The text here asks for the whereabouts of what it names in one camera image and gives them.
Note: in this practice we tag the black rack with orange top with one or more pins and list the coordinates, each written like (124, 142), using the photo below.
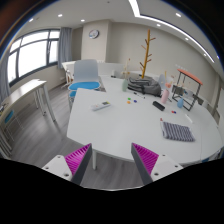
(186, 89)

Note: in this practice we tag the black rectangular case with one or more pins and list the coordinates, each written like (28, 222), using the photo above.
(158, 105)

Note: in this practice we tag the white side desk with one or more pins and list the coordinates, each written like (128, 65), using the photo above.
(23, 91)

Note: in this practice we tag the round wall clock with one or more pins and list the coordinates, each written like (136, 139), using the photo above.
(93, 34)

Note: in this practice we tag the pink bottle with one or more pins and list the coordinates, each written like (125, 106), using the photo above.
(165, 96)

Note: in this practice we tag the white chair with blue seat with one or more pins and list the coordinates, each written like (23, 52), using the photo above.
(85, 76)

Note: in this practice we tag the white marker pen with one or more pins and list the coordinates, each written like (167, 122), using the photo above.
(190, 120)

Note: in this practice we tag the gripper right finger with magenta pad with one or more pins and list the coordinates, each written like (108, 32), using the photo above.
(152, 166)

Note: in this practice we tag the grey backpack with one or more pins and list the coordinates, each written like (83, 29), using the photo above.
(145, 86)

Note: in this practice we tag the pale green bottle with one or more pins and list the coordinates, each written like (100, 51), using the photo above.
(124, 85)

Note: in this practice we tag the grey striped folded towel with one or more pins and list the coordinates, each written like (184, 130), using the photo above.
(176, 132)

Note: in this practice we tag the grey window curtain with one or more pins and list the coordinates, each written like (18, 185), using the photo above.
(64, 46)

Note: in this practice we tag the light blue cup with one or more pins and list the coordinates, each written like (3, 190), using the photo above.
(180, 103)

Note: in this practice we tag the large white table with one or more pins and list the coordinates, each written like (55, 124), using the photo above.
(132, 118)

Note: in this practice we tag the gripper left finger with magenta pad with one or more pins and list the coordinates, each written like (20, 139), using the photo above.
(71, 167)

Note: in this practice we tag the white remote control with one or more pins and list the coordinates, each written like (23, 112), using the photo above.
(99, 106)

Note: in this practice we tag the yellow wooden coat tree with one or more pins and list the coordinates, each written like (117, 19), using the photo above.
(147, 59)

